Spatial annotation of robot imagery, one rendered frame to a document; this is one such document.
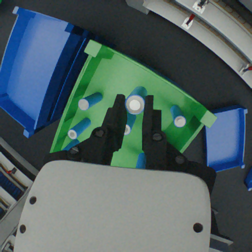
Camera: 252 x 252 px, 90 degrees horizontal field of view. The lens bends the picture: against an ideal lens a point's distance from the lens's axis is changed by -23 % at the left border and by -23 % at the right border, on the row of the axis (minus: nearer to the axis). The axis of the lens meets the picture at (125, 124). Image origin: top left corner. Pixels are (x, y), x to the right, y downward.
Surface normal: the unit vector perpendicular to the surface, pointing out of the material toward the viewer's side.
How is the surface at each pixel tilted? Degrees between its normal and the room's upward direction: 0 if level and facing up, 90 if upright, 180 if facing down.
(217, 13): 16
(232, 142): 0
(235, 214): 0
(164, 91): 0
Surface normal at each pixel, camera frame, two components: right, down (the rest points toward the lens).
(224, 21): -0.32, 0.54
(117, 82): -0.18, 0.33
